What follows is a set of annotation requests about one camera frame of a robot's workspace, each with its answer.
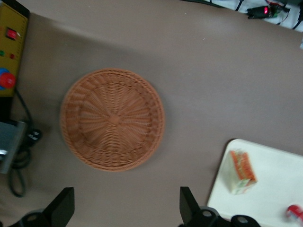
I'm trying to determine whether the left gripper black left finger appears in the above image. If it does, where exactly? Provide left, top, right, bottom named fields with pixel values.
left=14, top=187, right=75, bottom=227

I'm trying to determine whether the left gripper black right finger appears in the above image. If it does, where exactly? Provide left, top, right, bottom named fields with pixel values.
left=177, top=186, right=221, bottom=227

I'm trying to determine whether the triangular sandwich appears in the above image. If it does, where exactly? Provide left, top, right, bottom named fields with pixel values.
left=222, top=148, right=258, bottom=195

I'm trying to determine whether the beige plastic serving tray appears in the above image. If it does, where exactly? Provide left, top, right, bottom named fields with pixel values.
left=207, top=139, right=303, bottom=223

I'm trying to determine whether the round brown wicker basket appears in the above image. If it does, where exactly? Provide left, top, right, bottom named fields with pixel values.
left=60, top=68, right=166, bottom=173

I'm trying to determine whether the red lidded small cup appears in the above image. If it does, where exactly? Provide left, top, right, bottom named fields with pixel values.
left=285, top=204, right=303, bottom=221

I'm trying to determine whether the black machine with yellow panel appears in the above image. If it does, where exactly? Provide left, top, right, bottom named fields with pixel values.
left=0, top=0, right=30, bottom=175

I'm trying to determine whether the black device with red light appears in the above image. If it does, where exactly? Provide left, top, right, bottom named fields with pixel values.
left=246, top=4, right=291, bottom=20

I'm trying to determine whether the black power cable with plug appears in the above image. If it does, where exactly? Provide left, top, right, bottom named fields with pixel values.
left=9, top=91, right=44, bottom=198

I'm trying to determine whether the black floor cable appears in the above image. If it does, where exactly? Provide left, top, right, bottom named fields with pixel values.
left=291, top=13, right=303, bottom=31

